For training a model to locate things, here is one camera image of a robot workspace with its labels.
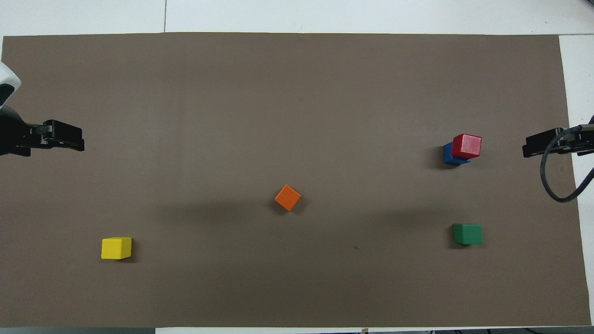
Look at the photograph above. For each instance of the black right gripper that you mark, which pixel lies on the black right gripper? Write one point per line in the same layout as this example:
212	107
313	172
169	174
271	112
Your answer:
584	139

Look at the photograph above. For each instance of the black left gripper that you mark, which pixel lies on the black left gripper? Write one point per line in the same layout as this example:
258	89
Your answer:
16	137

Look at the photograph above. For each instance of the red wooden block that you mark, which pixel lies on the red wooden block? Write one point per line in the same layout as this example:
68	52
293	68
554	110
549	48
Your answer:
468	146

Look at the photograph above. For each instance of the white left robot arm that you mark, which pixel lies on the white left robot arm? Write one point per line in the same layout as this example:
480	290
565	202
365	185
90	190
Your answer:
5	79

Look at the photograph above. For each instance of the blue wooden block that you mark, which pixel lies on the blue wooden block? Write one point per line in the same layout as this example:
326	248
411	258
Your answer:
448	155

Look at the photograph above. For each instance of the green wooden block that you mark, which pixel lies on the green wooden block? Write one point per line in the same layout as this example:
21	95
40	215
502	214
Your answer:
468	234

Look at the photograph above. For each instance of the yellow wooden block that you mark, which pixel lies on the yellow wooden block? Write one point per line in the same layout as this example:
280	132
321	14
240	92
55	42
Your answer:
116	248

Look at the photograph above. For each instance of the orange wooden block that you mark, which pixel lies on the orange wooden block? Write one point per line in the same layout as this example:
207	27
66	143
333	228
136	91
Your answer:
287	197

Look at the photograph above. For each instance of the brown table mat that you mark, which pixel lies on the brown table mat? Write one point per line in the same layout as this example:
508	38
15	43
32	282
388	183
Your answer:
297	93

